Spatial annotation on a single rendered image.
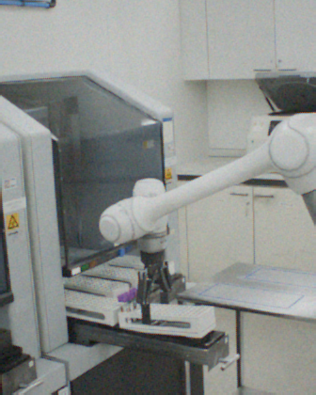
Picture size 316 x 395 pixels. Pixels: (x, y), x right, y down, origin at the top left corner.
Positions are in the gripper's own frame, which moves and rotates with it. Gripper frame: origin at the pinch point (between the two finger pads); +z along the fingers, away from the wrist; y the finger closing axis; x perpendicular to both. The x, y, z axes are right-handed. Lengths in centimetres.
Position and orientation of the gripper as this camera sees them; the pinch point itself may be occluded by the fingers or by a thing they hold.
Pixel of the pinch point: (155, 311)
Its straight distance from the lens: 212.8
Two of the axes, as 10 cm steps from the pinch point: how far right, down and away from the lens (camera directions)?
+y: 5.4, -1.8, 8.3
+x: -8.4, -0.6, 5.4
